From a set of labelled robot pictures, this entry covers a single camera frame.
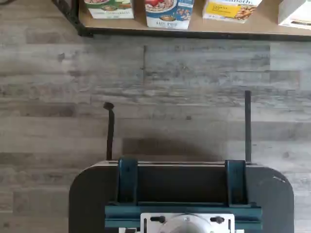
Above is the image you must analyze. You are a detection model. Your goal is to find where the blue white oatmeal box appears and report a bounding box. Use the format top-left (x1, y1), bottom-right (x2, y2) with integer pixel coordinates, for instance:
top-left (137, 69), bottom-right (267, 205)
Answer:
top-left (144, 0), bottom-right (195, 31)

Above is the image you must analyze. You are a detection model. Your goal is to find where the green apple cinnamon oatmeal box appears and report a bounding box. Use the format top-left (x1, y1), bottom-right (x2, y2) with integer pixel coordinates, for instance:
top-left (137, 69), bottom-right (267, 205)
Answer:
top-left (84, 0), bottom-right (135, 20)

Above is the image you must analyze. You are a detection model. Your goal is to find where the purely elizabeth yellow box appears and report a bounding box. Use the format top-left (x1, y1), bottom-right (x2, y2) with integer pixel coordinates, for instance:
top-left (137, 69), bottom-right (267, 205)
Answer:
top-left (202, 0), bottom-right (263, 24)

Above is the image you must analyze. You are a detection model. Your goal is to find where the white organic pantry box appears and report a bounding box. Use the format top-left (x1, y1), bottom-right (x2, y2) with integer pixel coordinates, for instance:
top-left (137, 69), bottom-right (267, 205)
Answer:
top-left (277, 0), bottom-right (311, 27)

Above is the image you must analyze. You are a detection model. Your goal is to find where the dark robot stand top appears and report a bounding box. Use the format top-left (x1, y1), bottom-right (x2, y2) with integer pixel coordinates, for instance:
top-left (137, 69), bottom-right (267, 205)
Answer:
top-left (69, 160), bottom-right (295, 233)

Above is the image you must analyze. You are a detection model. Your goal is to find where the teal metal mounting frame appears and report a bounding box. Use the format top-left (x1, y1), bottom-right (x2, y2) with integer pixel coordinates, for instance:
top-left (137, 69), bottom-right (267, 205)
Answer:
top-left (104, 157), bottom-right (263, 233)

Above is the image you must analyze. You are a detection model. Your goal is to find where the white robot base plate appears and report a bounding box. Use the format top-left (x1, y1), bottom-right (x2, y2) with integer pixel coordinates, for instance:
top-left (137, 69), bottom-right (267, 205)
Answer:
top-left (118, 212), bottom-right (236, 233)

